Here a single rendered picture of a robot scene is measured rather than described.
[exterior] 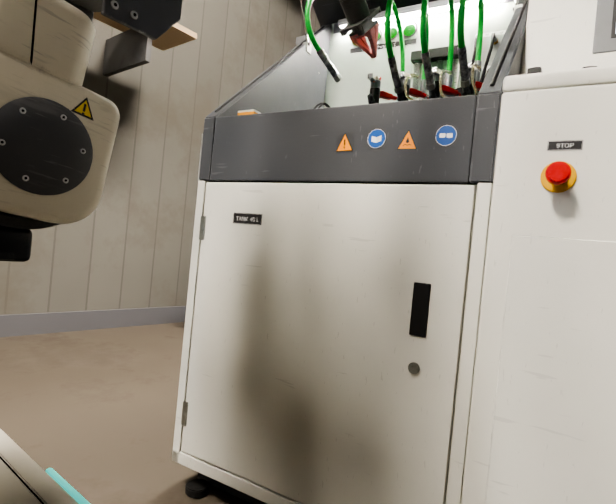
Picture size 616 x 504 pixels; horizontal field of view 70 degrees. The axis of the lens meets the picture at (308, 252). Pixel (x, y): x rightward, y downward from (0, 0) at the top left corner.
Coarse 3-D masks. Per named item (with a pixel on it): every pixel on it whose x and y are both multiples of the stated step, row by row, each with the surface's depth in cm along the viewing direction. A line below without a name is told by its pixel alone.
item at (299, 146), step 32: (224, 128) 108; (256, 128) 103; (288, 128) 99; (320, 128) 95; (352, 128) 91; (416, 128) 84; (224, 160) 108; (256, 160) 103; (288, 160) 98; (320, 160) 94; (352, 160) 91; (384, 160) 87; (416, 160) 84; (448, 160) 81
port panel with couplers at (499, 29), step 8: (488, 24) 129; (496, 24) 128; (504, 24) 127; (472, 32) 132; (488, 32) 129; (496, 32) 128; (504, 32) 127; (472, 40) 132; (488, 40) 129; (496, 40) 127; (472, 48) 131; (488, 48) 129; (496, 48) 128; (488, 64) 129
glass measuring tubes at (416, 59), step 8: (440, 48) 133; (456, 48) 130; (416, 56) 136; (432, 56) 134; (440, 56) 133; (456, 56) 131; (416, 64) 137; (432, 64) 136; (440, 64) 133; (456, 64) 133; (416, 72) 137; (456, 72) 133; (416, 80) 137; (456, 80) 133; (416, 88) 137
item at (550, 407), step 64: (576, 0) 97; (576, 64) 93; (512, 128) 76; (576, 128) 71; (512, 192) 75; (576, 192) 71; (512, 256) 75; (576, 256) 70; (512, 320) 74; (576, 320) 70; (512, 384) 74; (576, 384) 69; (512, 448) 73; (576, 448) 69
